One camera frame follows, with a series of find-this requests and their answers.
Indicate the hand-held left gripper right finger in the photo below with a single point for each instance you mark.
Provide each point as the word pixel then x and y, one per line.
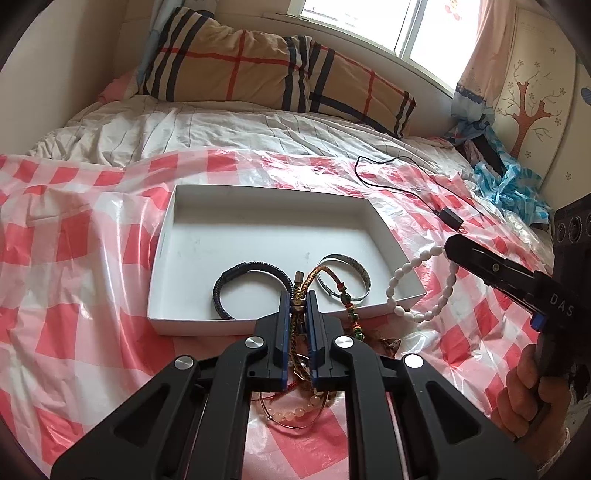
pixel 312 332

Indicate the tree print wall panel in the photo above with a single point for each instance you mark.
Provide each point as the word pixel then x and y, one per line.
pixel 531 106

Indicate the pink cloth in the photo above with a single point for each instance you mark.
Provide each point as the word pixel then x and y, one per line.
pixel 117 90

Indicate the pink checkered plastic sheet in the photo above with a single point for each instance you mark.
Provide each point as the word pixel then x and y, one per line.
pixel 69 230

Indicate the silver bangle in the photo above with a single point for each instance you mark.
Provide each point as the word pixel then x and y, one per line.
pixel 355 264

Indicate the pink curtain blue hem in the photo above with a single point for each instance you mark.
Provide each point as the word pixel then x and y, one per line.
pixel 489 46

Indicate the plaid pillow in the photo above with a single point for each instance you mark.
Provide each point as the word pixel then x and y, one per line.
pixel 360 87
pixel 221 60

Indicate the blue plastic bag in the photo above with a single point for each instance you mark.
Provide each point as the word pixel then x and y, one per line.
pixel 508 184

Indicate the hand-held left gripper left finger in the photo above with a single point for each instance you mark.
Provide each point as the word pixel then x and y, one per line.
pixel 284 332

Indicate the amber pendant charm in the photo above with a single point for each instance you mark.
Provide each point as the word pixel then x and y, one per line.
pixel 392 346

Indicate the window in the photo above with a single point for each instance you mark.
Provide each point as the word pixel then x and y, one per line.
pixel 360 18

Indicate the white cardboard box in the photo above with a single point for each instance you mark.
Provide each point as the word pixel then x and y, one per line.
pixel 258 230

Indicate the dark cloth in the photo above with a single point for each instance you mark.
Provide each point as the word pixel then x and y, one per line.
pixel 485 147

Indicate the person's right hand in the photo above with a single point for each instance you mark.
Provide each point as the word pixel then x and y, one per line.
pixel 515 401

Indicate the white striped blanket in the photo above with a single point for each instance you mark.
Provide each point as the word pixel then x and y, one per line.
pixel 184 129

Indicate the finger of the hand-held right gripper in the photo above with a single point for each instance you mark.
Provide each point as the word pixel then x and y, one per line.
pixel 485 265

